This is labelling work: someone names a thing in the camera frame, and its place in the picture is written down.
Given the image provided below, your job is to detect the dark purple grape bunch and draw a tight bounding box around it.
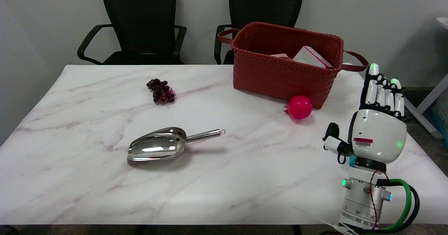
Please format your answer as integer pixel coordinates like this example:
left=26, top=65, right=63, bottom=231
left=146, top=78, right=176, bottom=104

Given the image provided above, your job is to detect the black mesh office chair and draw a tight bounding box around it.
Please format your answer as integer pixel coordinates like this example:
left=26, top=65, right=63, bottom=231
left=77, top=0, right=188, bottom=65
left=214, top=0, right=306, bottom=65

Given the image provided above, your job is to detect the pink toy pomegranate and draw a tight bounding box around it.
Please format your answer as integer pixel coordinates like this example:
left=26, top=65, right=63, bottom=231
left=283, top=95, right=313, bottom=120

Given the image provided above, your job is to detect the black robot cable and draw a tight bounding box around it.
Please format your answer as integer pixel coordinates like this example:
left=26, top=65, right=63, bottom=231
left=376, top=179, right=420, bottom=234

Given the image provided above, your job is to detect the stainless steel scoop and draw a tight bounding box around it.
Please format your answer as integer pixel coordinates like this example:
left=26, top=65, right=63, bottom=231
left=127, top=127, right=226, bottom=163

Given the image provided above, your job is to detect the white box with red edge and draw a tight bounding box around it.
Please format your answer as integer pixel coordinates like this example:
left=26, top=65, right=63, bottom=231
left=293, top=45, right=333, bottom=69

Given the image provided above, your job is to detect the green robot cable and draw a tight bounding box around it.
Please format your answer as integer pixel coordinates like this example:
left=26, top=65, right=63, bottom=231
left=377, top=179, right=412, bottom=233

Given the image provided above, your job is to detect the red-brown woven basket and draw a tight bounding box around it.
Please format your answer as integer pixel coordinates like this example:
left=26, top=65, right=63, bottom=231
left=218, top=22, right=370, bottom=109

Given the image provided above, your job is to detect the thin red wire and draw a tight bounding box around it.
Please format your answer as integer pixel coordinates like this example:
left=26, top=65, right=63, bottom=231
left=370, top=170, right=390, bottom=229

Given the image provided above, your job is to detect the white side desk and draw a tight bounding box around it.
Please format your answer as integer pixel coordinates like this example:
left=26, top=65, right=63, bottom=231
left=402, top=17, right=448, bottom=140

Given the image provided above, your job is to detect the blue storage bin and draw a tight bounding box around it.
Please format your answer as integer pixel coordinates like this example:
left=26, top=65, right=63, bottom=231
left=430, top=92, right=448, bottom=148

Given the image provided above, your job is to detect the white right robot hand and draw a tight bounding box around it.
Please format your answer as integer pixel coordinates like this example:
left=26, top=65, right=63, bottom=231
left=323, top=63, right=408, bottom=173

